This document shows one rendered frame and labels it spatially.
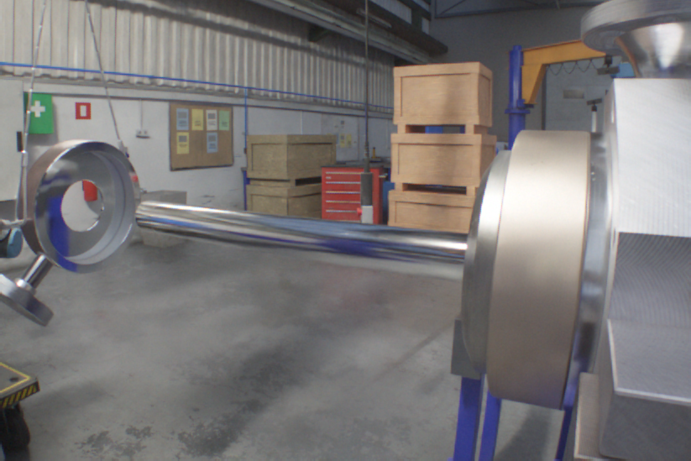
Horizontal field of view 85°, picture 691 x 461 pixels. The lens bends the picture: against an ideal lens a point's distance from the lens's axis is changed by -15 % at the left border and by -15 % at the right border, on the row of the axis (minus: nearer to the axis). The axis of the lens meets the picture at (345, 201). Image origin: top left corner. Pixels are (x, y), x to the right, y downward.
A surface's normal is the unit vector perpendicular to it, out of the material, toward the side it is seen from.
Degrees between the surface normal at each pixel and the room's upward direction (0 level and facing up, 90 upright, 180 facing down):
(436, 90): 90
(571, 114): 90
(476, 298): 91
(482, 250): 72
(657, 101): 45
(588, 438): 0
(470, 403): 90
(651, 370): 0
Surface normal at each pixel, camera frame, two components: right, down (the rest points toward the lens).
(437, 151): -0.53, 0.11
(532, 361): -0.47, 0.41
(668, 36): -0.63, 0.68
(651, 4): -0.83, 0.07
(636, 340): 0.00, -0.99
